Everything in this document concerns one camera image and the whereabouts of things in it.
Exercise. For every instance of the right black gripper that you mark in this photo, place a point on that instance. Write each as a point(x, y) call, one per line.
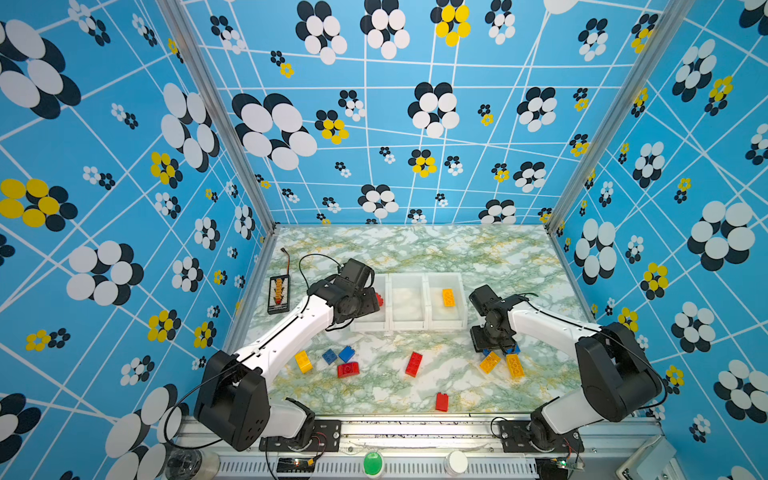
point(478, 343)

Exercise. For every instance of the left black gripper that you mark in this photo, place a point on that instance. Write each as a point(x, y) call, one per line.
point(370, 303)

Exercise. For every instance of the long yellow lego brick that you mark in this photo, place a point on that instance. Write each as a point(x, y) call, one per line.
point(514, 366)

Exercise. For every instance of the white three-compartment container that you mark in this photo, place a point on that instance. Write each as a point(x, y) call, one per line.
point(412, 302)

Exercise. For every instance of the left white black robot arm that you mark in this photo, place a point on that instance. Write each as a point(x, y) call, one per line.
point(233, 401)

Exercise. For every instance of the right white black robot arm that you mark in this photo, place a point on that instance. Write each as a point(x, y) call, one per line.
point(616, 377)

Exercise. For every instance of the blue lego brick left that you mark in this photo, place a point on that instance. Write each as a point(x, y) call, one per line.
point(346, 354)

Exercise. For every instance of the black box with orange parts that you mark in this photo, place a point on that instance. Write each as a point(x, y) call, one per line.
point(278, 294)

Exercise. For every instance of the small red lego front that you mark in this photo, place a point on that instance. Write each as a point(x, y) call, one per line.
point(442, 402)

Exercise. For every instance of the white push button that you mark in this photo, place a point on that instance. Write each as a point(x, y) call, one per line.
point(456, 463)

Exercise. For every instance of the right circuit board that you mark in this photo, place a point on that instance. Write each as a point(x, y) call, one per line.
point(556, 468)

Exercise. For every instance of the circuit board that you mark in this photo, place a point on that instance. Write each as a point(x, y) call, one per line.
point(295, 466)
point(556, 468)

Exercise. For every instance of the green push button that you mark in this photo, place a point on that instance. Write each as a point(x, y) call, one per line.
point(373, 465)

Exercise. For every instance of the left circuit board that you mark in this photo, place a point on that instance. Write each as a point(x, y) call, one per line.
point(295, 466)

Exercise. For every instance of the grey box front right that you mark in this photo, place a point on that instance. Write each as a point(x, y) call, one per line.
point(649, 461)

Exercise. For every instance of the clear tape roll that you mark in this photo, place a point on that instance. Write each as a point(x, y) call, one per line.
point(192, 465)

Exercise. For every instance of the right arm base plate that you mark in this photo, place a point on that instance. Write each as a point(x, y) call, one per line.
point(516, 437)

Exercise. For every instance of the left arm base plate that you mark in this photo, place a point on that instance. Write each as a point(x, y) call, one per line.
point(318, 436)

